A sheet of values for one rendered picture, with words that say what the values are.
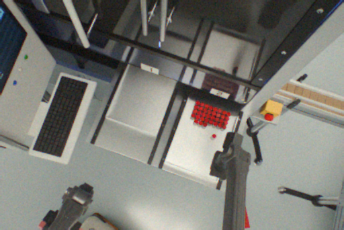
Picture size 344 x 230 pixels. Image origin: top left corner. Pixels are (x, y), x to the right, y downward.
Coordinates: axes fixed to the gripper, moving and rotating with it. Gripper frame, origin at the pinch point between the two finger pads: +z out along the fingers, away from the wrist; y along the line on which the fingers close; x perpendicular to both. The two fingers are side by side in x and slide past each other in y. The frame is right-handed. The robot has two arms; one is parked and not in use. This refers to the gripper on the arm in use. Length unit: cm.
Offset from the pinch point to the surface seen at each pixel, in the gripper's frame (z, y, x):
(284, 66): -38.1, 30.1, -6.3
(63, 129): 26, 1, 74
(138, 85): 16, 32, 47
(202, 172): 20.7, 3.1, 2.8
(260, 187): 106, 32, -49
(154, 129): 18.9, 14.3, 31.5
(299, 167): 103, 56, -73
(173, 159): 20.4, 4.3, 17.7
